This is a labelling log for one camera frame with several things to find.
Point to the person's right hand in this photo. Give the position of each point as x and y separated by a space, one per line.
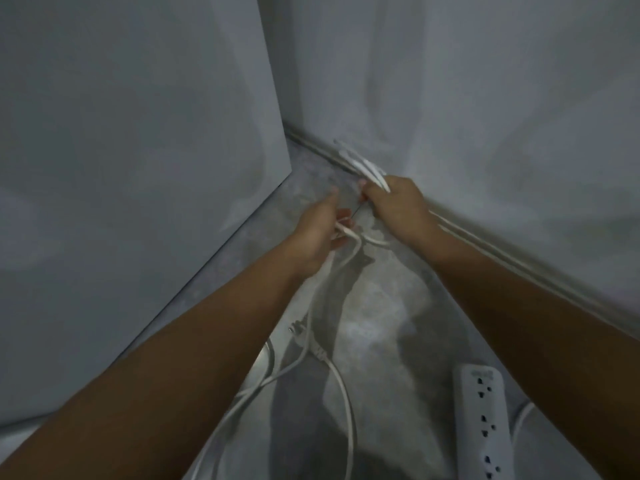
402 209

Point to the person's left hand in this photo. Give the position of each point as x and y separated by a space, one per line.
312 234

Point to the person's left thumb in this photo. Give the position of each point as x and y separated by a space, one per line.
330 200

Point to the person's right thumb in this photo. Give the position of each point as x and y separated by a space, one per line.
369 192

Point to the person's left forearm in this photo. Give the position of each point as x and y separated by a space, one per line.
175 369

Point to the person's right forearm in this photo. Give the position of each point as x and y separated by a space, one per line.
540 334

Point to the white power plug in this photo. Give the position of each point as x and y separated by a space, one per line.
302 336

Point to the grey cabinet panel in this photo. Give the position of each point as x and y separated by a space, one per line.
125 169

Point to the white power strip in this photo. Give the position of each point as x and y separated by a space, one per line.
482 414

